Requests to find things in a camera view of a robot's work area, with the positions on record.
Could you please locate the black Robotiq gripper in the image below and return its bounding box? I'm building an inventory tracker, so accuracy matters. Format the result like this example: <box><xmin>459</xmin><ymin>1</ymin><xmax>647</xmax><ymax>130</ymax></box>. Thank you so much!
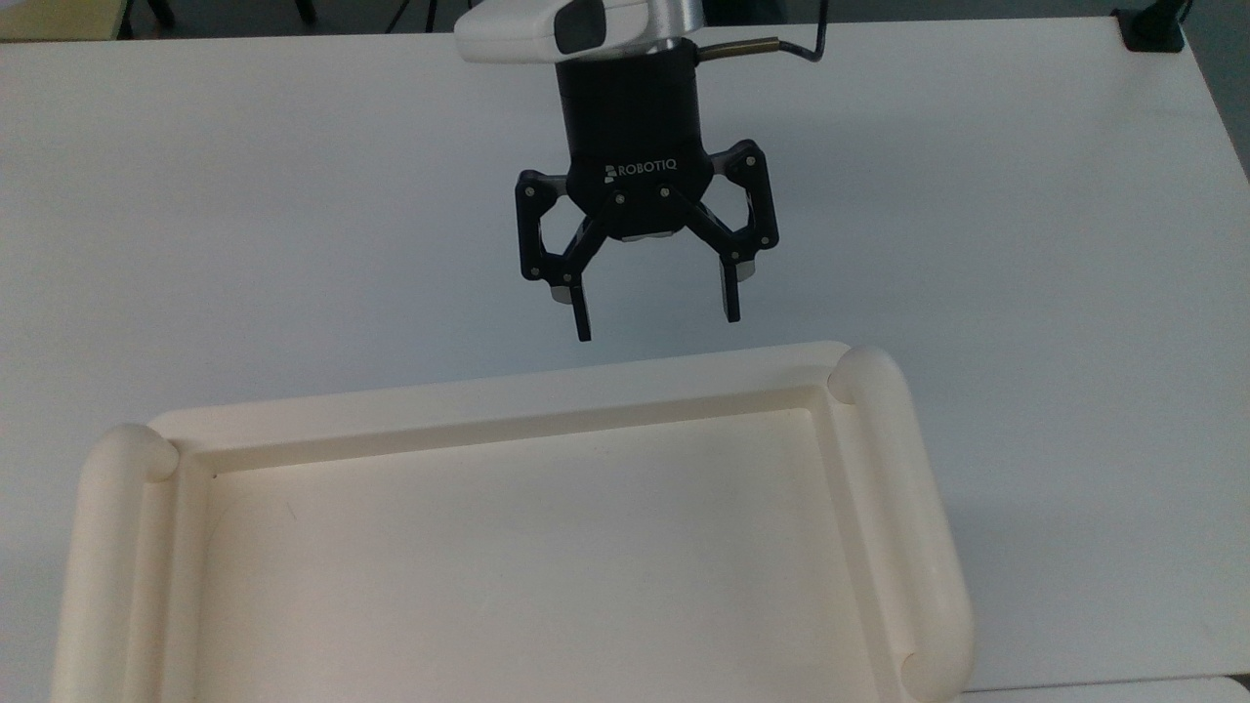
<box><xmin>515</xmin><ymin>49</ymin><xmax>780</xmax><ymax>343</ymax></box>

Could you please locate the cream white plastic tray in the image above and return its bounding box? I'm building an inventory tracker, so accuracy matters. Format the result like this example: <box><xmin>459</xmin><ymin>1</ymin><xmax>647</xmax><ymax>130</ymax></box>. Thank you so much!
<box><xmin>51</xmin><ymin>340</ymin><xmax>976</xmax><ymax>703</ymax></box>

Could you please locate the black table clamp base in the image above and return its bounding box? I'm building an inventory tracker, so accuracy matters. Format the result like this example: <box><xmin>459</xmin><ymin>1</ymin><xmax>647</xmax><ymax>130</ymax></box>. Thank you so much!
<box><xmin>1113</xmin><ymin>0</ymin><xmax>1194</xmax><ymax>53</ymax></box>

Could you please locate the yellow wooden furniture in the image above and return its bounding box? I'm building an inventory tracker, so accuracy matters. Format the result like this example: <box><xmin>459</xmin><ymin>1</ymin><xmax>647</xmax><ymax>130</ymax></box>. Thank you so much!
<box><xmin>0</xmin><ymin>0</ymin><xmax>134</xmax><ymax>42</ymax></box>

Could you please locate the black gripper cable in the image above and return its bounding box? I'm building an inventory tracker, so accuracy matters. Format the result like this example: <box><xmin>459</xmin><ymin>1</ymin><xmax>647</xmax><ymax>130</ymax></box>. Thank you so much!
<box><xmin>695</xmin><ymin>0</ymin><xmax>830</xmax><ymax>62</ymax></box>

